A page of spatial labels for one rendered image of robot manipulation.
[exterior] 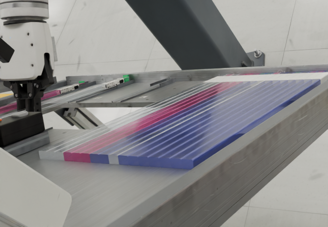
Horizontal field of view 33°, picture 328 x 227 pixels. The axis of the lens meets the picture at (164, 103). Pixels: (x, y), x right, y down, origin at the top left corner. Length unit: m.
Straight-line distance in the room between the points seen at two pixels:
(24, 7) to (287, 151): 0.51
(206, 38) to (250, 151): 1.13
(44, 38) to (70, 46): 1.73
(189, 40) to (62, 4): 1.35
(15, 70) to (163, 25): 0.78
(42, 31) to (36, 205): 0.70
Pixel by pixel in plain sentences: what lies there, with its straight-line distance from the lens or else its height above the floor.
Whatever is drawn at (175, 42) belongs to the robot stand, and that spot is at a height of 0.38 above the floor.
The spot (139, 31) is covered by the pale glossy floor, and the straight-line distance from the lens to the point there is 2.49.
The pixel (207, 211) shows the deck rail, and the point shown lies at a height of 1.10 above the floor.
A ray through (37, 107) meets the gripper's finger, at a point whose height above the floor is 0.95.
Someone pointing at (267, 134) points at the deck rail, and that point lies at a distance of 0.66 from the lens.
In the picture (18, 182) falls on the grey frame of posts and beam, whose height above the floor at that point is 1.35.
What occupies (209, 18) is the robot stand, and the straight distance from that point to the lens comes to 1.75.
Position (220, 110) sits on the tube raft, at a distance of 0.79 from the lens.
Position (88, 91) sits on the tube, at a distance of 1.12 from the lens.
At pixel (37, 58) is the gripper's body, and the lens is 0.97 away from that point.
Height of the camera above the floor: 1.54
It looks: 45 degrees down
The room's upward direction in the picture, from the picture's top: 43 degrees counter-clockwise
